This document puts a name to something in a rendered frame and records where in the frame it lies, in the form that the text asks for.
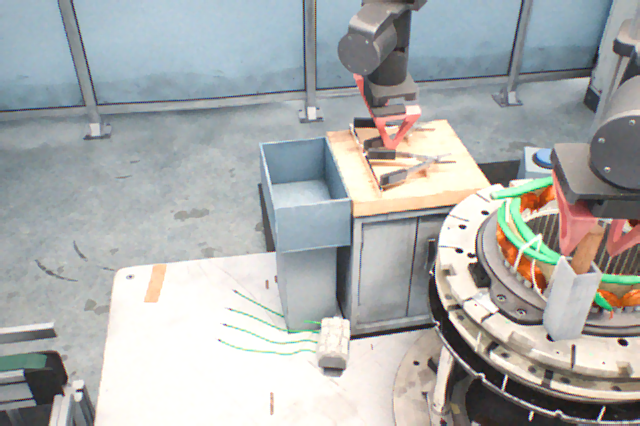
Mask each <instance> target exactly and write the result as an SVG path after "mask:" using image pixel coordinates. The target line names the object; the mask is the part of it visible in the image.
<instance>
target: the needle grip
mask: <svg viewBox="0 0 640 426"><path fill-rule="evenodd" d="M603 229H604V228H602V227H601V226H599V225H597V224H595V225H594V226H592V227H591V229H590V230H589V232H588V233H587V234H586V236H585V237H584V238H583V239H582V240H581V241H580V243H579V245H578V247H577V250H576V251H575V254H574V257H573V259H572V262H571V264H570V267H571V268H572V269H573V271H574V272H575V274H576V275H582V274H587V273H588V270H589V268H590V266H591V263H592V259H593V256H594V254H595V252H596V250H597V248H598V246H599V243H600V241H601V239H602V236H603V234H604V231H605V230H603Z"/></svg>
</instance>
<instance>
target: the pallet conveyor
mask: <svg viewBox="0 0 640 426"><path fill-rule="evenodd" d="M55 337H58V330H57V328H56V325H55V322H53V323H44V324H35V325H27V326H18V327H9V328H0V345H1V344H4V343H12V342H21V341H29V340H37V339H46V338H55ZM65 369H66V368H65V365H64V363H63V360H62V358H61V356H60V354H59V353H58V352H57V351H53V350H47V351H38V352H29V353H22V354H13V355H6V356H0V411H2V410H10V409H19V408H21V407H28V406H35V405H43V404H51V403H53V404H52V410H51V415H50V420H49V425H48V426H94V419H95V413H94V410H93V407H92V406H93V404H92V402H91V399H90V396H89V393H88V390H87V388H86V385H85V383H84V381H82V380H79V381H73V385H72V387H70V385H69V383H68V382H67V381H68V376H67V373H66V371H65Z"/></svg>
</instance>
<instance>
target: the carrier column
mask: <svg viewBox="0 0 640 426"><path fill-rule="evenodd" d="M457 368H458V363H457V362H456V361H455V360H454V359H453V357H452V356H451V355H450V354H449V352H448V350H447V349H446V347H445V346H444V344H443V345H442V350H441V356H440V362H439V366H438V372H437V378H436V383H435V389H434V394H433V399H432V405H431V410H432V412H433V413H434V414H436V415H438V416H446V415H447V414H448V413H449V410H450V406H451V401H452V396H453V387H454V382H455V377H456V372H457Z"/></svg>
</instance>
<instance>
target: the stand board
mask: <svg viewBox="0 0 640 426"><path fill-rule="evenodd" d="M421 128H436V130H435V131H425V132H414V133H412V134H411V135H412V142H411V146H408V145H407V143H406V141H405V139H404V138H402V139H401V141H400V143H399V144H398V146H397V149H396V150H397V152H402V153H410V154H418V155H424V156H437V155H442V154H446V153H451V154H452V155H451V156H448V157H442V160H457V161H456V163H445V164H433V165H431V166H430V167H431V175H430V180H427V179H426V178H425V176H424V174H423V172H422V171H421V170H420V171H419V172H417V173H415V174H412V175H410V176H408V177H407V179H406V180H401V181H397V182H395V183H392V184H388V185H384V186H381V187H382V190H383V191H382V198H378V196H377V194H376V192H375V189H374V185H373V183H372V180H371V179H370V177H369V175H368V172H367V170H366V168H365V166H364V163H363V161H362V159H361V158H360V156H359V153H358V151H357V149H356V147H355V144H354V142H353V138H352V136H351V134H350V132H349V130H348V131H338V132H330V133H326V136H327V137H328V138H329V141H330V143H331V148H332V151H333V154H334V156H335V159H336V160H337V163H338V165H339V168H340V170H341V173H342V176H343V178H344V181H345V182H346V185H347V187H348V190H349V192H350V195H351V198H352V216H353V217H359V216H367V215H374V214H382V213H390V212H397V211H405V210H413V209H420V208H428V207H435V206H442V205H450V204H458V203H460V202H462V201H464V200H465V199H467V197H469V196H470V195H472V194H475V193H476V192H478V191H480V190H482V189H485V188H487V187H490V186H491V184H490V183H489V181H488V180H487V179H486V178H485V176H484V175H483V174H482V172H481V171H480V169H479V168H478V166H477V165H476V163H475V162H474V160H473V159H472V157H471V156H469V154H468V151H467V150H466V148H465V147H464V145H463V144H462V142H461V141H460V139H459V138H458V137H457V135H456V134H455V133H454V132H453V130H452V129H451V127H450V126H449V124H448V123H447V121H446V120H439V121H431V124H427V125H424V126H421ZM355 132H356V134H357V136H358V137H359V140H360V142H361V144H362V146H363V145H364V140H365V139H369V138H373V137H375V136H380V134H379V132H378V130H377V129H370V128H366V129H356V130H355ZM369 160H370V162H371V165H372V167H373V169H374V173H375V175H376V178H377V180H378V181H379V179H380V175H382V174H385V173H389V172H392V171H395V170H398V169H401V168H405V169H408V168H410V167H412V166H414V165H417V164H419V163H420V162H421V161H418V160H411V159H409V160H405V159H403V158H396V160H381V159H369Z"/></svg>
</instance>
